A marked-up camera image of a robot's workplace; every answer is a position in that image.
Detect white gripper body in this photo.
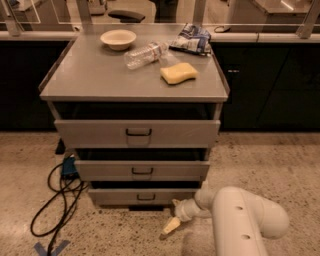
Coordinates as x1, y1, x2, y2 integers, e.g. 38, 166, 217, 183
174, 199, 202, 222

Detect grey bottom drawer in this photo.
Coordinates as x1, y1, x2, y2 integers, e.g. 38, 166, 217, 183
88, 188, 196, 206

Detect grey drawer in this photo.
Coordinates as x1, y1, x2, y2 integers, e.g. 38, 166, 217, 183
88, 188, 196, 206
75, 160, 209, 181
55, 120, 220, 149

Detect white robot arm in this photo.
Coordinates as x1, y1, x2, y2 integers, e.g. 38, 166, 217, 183
161, 186, 290, 256

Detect grey top drawer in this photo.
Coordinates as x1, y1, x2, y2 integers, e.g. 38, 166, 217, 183
55, 120, 220, 149

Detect grey middle drawer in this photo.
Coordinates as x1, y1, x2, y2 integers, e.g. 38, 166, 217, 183
75, 160, 209, 181

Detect grey metal drawer cabinet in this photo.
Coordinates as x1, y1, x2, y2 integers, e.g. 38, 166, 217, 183
38, 23, 230, 212

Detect blue power adapter box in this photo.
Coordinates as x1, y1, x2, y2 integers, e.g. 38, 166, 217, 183
61, 156, 78, 178

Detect yellow sponge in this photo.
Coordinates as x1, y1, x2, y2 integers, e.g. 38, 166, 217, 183
160, 63, 198, 85

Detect blue tape floor marker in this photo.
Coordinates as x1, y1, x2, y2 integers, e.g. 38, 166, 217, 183
34, 240, 70, 256

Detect clear plastic water bottle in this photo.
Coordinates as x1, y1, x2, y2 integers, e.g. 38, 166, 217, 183
124, 42, 169, 70

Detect blue white snack bag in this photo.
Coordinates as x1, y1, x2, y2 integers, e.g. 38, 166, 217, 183
169, 23, 211, 55

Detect white paper bowl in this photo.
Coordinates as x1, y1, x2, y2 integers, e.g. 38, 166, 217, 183
100, 29, 136, 51

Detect black office chair armrest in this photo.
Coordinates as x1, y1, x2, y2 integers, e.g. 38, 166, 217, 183
108, 10, 145, 23

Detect black cable on floor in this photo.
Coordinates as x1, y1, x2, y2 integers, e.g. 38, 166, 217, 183
29, 162, 88, 256

